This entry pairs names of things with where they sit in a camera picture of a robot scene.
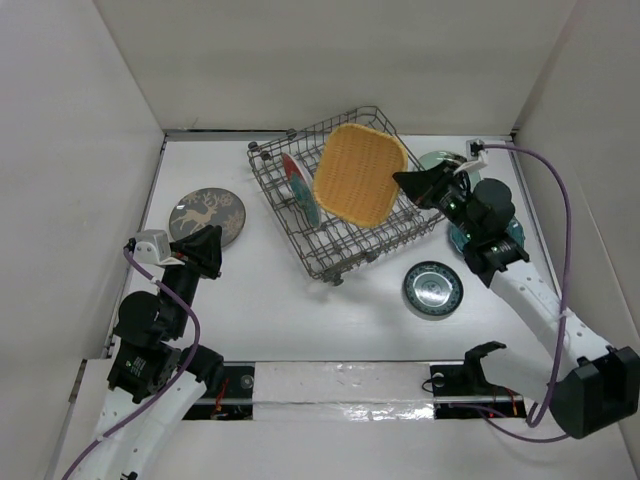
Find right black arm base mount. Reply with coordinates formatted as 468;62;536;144
421;341;527;420

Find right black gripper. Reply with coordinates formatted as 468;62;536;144
391;160;480;242

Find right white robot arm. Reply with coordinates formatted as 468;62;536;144
393;162;639;439

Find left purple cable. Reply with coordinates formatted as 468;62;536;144
59;247;204;480

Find teal scalloped plate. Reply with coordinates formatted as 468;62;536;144
449;218;526;256

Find mint green floral plate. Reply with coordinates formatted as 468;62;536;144
418;151;487;175

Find small blue patterned plate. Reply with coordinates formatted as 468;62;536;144
402;261;464;317

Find grey plate with deer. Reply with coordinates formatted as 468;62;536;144
168;188;246;247

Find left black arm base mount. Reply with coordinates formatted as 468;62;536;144
183;362;255;421

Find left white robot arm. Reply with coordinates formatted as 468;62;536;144
63;225;224;479

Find red plate with teal flower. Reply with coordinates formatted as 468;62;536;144
281;152;322;228

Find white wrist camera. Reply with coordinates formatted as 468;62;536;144
124;229;184;267
454;139;488;175

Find grey wire dish rack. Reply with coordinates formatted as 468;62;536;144
247;106;444;286

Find square woven bamboo plate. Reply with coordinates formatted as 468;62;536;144
313;123;408;228

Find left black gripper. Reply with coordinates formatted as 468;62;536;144
160;222;223;335

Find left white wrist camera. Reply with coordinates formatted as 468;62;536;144
124;229;184;267

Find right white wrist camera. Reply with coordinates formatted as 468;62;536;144
454;139;488;175

